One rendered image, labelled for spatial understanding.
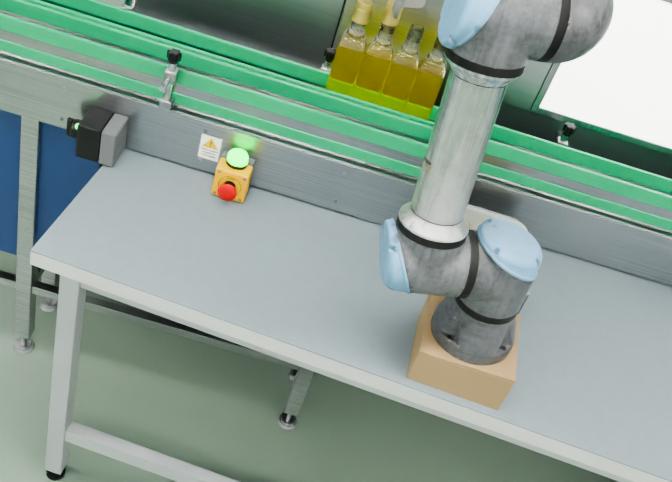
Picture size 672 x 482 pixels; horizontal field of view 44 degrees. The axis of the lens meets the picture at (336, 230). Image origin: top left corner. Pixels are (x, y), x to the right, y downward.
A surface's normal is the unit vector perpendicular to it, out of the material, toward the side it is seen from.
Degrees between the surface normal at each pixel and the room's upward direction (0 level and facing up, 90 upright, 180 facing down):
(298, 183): 90
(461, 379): 90
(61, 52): 90
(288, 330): 0
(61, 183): 90
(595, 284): 0
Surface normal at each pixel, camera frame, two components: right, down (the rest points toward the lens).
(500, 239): 0.33, -0.74
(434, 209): -0.30, 0.47
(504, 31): 0.07, 0.56
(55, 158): -0.14, 0.60
